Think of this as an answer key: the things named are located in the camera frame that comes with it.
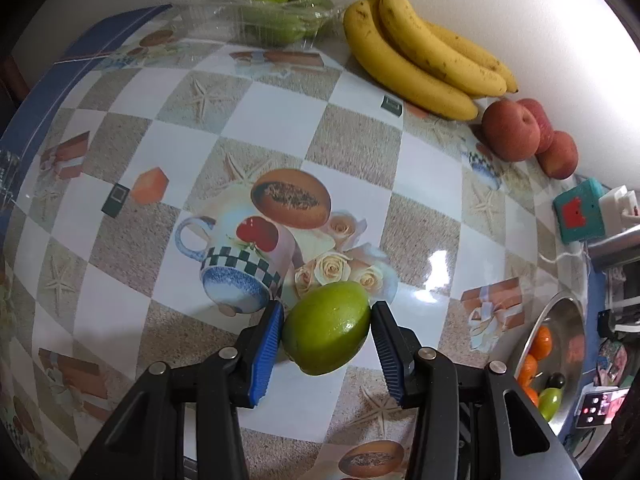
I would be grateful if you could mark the clear plastic fruit container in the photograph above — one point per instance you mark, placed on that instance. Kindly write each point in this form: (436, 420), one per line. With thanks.
(235, 15)

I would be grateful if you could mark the right red peach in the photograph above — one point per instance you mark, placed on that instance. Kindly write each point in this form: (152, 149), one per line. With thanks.
(560, 156)

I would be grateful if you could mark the red peach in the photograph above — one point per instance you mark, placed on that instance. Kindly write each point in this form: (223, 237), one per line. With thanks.
(542, 120)
(560, 156)

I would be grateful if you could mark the middle red peach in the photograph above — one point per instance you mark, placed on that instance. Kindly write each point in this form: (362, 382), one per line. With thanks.
(542, 120)

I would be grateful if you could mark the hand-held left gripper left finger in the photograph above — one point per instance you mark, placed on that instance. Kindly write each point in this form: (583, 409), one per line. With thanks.
(267, 355)

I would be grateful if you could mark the yellow banana bunch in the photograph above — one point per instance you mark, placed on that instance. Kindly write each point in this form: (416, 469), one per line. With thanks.
(415, 55)

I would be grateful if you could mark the teal box with red patch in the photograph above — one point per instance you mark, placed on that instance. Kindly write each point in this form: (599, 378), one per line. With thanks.
(580, 210)

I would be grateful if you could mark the orange mandarin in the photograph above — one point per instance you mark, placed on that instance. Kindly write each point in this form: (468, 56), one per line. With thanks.
(542, 342)
(531, 396)
(527, 367)

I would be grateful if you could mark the dark purple plum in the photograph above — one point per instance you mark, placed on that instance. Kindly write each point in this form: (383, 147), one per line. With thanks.
(556, 381)

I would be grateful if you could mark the oblong green fruit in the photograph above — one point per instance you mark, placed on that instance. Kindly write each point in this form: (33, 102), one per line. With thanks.
(549, 402)

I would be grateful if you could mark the red apple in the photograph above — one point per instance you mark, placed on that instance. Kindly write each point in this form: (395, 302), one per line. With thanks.
(510, 130)

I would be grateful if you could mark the stainless steel kettle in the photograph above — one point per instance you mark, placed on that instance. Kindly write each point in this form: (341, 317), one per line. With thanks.
(615, 250)

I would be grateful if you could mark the white plug adapter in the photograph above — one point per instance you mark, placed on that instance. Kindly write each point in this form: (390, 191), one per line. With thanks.
(617, 202)

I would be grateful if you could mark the stainless steel bowl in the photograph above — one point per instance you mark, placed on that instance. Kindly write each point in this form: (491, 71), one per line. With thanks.
(567, 325)

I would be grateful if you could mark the round green fruit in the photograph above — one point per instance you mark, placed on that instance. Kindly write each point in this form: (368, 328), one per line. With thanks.
(327, 327)

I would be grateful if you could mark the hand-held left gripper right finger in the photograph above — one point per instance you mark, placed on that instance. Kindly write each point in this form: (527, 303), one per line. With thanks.
(387, 355)

